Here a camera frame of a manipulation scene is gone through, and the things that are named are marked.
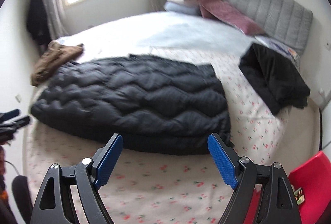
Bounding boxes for black quilted down coat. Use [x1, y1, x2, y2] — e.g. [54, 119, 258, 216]
[30, 55, 232, 155]

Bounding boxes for black garment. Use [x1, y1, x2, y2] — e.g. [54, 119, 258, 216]
[239, 43, 310, 116]

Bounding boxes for red patterned sweater forearm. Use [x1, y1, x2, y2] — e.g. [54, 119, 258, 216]
[0, 146, 8, 218]

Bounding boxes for black clothes hanging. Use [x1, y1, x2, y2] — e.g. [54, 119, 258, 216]
[26, 0, 51, 45]

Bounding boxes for cherry print bed sheet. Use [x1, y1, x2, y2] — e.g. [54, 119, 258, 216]
[25, 48, 291, 223]

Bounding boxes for black round stool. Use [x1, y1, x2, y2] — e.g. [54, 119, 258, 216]
[12, 175, 33, 224]

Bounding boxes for brown folded garment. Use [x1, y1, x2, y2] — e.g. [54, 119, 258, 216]
[30, 41, 84, 87]

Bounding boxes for red plastic chair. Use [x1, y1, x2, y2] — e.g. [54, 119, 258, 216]
[244, 151, 330, 223]

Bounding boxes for white blanket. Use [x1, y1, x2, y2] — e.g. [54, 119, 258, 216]
[58, 11, 256, 62]

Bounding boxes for patterned pillow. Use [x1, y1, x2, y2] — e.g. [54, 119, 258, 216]
[255, 35, 300, 67]

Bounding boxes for grey padded headboard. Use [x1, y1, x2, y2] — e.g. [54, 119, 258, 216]
[225, 0, 313, 55]

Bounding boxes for pink velvet pillow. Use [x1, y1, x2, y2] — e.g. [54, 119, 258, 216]
[198, 0, 265, 36]

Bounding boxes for light blue pillow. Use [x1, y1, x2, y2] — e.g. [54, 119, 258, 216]
[164, 1, 201, 16]

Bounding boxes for black cable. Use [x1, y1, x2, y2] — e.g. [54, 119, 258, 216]
[3, 160, 20, 175]

